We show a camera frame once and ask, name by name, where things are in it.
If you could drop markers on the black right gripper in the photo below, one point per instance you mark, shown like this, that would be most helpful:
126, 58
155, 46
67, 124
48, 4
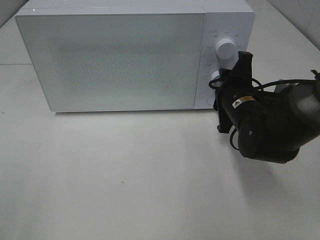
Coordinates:
234, 99

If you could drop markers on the round white door button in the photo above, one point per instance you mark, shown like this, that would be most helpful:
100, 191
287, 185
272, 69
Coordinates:
210, 100

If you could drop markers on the white timer knob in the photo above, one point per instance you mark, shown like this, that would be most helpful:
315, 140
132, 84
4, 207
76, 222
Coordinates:
215, 76

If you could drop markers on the white microwave door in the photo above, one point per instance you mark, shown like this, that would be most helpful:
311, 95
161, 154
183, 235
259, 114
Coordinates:
115, 62

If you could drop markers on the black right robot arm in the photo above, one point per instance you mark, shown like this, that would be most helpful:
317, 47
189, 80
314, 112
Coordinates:
271, 121

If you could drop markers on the upper white power knob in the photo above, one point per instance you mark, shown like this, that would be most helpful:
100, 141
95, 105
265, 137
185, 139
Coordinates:
225, 48

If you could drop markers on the white microwave oven body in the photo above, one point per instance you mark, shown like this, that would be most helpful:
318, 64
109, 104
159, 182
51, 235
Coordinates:
222, 18

